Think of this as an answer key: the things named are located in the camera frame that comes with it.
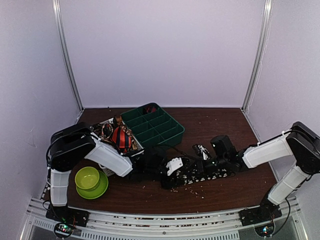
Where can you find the green plate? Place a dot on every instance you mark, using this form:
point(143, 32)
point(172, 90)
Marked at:
point(101, 188)

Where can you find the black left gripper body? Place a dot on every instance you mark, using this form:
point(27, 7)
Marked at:
point(152, 173)

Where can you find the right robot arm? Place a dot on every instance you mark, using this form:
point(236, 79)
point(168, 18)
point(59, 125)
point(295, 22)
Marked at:
point(299, 142)

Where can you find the orange navy striped tie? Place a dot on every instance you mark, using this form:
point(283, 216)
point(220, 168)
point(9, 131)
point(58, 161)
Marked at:
point(122, 137)

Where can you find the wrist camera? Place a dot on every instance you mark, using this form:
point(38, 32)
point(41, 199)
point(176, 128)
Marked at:
point(174, 165)
point(201, 151)

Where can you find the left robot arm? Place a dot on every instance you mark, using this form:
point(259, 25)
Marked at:
point(67, 148)

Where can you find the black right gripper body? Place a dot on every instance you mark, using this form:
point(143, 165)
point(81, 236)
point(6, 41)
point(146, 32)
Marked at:
point(210, 168)

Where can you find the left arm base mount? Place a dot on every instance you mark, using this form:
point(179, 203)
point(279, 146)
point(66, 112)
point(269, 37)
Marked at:
point(68, 215)

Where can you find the red blue rolled tie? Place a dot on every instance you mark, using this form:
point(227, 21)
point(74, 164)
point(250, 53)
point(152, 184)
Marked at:
point(149, 109)

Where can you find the white plastic basket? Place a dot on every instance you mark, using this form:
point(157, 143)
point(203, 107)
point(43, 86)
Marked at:
point(110, 170)

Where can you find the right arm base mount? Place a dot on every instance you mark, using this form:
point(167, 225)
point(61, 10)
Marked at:
point(256, 215)

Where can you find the black white floral tie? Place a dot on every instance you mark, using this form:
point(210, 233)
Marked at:
point(188, 179)

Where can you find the green divided organizer tray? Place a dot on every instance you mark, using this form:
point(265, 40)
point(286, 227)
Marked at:
point(154, 129)

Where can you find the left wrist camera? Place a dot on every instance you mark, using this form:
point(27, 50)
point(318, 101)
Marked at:
point(174, 165)

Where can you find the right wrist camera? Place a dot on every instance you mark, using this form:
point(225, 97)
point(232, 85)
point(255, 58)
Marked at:
point(201, 151)

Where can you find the green bowl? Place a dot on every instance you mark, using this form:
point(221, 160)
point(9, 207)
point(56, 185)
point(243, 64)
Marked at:
point(87, 178)

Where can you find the aluminium front rail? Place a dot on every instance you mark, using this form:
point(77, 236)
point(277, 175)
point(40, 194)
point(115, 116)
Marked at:
point(218, 225)

